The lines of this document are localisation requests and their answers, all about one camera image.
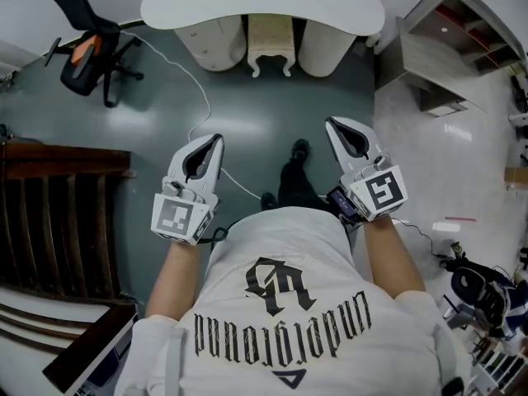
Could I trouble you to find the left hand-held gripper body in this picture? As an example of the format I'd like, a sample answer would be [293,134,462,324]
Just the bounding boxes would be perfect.
[150,175,220,247]

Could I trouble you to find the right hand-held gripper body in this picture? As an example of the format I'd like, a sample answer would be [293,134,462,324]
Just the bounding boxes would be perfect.
[340,153,409,224]

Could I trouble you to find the cream upholstered stool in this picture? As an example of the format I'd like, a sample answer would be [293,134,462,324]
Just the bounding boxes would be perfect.
[246,12,296,79]

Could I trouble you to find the person's left forearm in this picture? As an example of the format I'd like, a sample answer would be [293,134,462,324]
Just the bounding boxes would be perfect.
[144,237,208,318]

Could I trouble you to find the person's right forearm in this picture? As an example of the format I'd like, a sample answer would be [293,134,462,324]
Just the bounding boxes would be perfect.
[361,216,427,301]

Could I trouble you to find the person's right black shoe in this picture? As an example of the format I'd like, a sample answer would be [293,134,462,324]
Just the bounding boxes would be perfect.
[290,138,312,161]

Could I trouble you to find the black wrist device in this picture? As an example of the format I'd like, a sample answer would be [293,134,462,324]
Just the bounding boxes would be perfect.
[325,186,365,227]

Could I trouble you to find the person's black trousers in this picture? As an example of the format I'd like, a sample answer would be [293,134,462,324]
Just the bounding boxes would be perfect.
[276,154,332,215]

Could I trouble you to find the grey shelf cabinet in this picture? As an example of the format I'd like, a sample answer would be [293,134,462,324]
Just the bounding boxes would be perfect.
[373,0,528,119]

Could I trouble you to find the dark wooden furniture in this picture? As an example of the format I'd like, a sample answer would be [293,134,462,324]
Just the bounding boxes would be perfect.
[0,140,139,392]

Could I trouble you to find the cardboard box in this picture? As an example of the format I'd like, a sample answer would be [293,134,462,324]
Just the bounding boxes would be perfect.
[504,165,528,186]

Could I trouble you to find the black office chair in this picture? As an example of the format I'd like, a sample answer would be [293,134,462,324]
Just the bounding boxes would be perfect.
[42,0,145,109]

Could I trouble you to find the black chair with clothes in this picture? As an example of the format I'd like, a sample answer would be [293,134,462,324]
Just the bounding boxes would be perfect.
[439,241,528,342]

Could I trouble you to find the orange box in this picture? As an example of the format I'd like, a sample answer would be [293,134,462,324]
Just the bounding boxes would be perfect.
[71,34,102,68]

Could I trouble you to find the person's white printed shirt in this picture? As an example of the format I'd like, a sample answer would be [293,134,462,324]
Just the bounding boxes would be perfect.
[113,206,474,396]

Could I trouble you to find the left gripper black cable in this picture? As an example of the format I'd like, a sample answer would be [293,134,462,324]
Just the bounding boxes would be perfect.
[197,226,230,246]

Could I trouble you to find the thin black floor cable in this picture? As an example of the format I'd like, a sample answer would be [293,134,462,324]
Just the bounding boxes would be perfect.
[390,218,451,260]

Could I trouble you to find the white floor cable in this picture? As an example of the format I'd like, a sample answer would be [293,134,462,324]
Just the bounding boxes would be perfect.
[118,29,265,202]

